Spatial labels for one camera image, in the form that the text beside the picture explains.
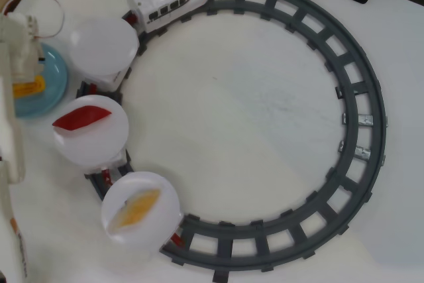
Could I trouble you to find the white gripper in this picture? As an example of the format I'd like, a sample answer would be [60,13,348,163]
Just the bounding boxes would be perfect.
[6,13,44,82]

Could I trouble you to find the yellow egg omelette sushi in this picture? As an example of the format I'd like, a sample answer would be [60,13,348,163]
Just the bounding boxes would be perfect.
[13,76,46,99]

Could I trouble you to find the light blue round dish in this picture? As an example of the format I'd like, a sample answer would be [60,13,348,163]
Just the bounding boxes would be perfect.
[13,42,70,119]

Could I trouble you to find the red tuna sushi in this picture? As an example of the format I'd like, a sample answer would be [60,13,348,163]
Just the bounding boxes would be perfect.
[52,106,112,131]

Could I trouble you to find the white Shinkansen toy locomotive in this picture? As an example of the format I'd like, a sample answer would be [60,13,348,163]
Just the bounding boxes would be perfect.
[124,0,212,34]

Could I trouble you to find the orange and white fish sushi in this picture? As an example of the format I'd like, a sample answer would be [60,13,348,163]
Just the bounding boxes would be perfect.
[111,189,162,229]

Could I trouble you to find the white round plastic plate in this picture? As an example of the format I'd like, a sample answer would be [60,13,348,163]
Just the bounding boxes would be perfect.
[52,95,130,168]
[101,172,184,256]
[68,17,139,77]

